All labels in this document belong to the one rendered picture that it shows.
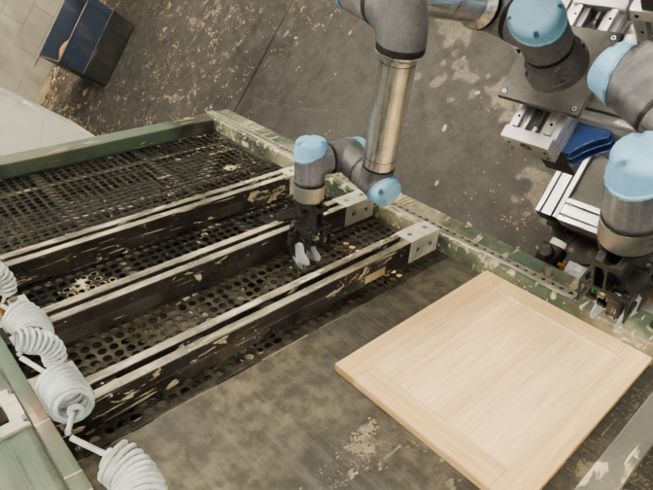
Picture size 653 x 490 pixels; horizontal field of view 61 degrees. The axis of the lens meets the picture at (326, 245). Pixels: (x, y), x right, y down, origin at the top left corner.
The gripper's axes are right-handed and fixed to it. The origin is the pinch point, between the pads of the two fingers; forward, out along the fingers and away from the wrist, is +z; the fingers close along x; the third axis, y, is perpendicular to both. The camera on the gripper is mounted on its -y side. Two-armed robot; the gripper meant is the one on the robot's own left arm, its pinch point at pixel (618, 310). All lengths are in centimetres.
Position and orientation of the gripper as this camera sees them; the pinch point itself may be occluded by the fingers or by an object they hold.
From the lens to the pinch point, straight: 100.2
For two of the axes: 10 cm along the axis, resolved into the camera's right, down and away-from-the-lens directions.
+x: 6.7, 4.2, -6.1
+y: -6.9, 6.5, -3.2
